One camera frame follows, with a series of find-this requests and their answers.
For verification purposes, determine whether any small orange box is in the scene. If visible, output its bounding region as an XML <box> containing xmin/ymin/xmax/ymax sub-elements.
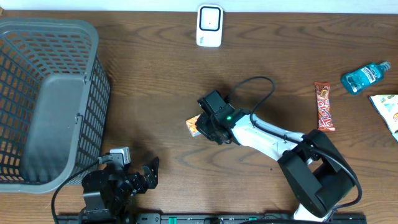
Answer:
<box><xmin>185</xmin><ymin>114</ymin><xmax>200</xmax><ymax>137</ymax></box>

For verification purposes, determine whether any red-brown snack bar wrapper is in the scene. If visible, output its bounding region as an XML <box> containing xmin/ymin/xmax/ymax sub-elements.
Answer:
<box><xmin>314</xmin><ymin>82</ymin><xmax>336</xmax><ymax>132</ymax></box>

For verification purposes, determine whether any blue mouthwash bottle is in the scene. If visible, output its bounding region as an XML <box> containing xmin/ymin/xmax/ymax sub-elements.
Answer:
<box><xmin>341</xmin><ymin>62</ymin><xmax>391</xmax><ymax>95</ymax></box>

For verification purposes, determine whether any yellow snack bag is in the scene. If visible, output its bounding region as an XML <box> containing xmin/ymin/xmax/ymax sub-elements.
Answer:
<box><xmin>369</xmin><ymin>95</ymin><xmax>398</xmax><ymax>140</ymax></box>

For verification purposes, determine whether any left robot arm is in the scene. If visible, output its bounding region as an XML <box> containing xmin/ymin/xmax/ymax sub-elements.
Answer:
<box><xmin>79</xmin><ymin>147</ymin><xmax>160</xmax><ymax>223</ymax></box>

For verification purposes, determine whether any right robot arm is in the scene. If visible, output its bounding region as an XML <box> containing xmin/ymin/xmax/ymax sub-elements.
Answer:
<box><xmin>195</xmin><ymin>90</ymin><xmax>358</xmax><ymax>222</ymax></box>

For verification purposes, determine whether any white barcode scanner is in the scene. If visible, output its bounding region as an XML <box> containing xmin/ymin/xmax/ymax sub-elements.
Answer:
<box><xmin>196</xmin><ymin>4</ymin><xmax>224</xmax><ymax>47</ymax></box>

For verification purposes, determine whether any grey plastic shopping basket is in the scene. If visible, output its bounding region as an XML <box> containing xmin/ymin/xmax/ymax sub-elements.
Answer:
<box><xmin>1</xmin><ymin>17</ymin><xmax>110</xmax><ymax>194</ymax></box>

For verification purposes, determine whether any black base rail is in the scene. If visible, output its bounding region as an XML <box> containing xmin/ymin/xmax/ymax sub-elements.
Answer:
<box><xmin>57</xmin><ymin>213</ymin><xmax>368</xmax><ymax>224</ymax></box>

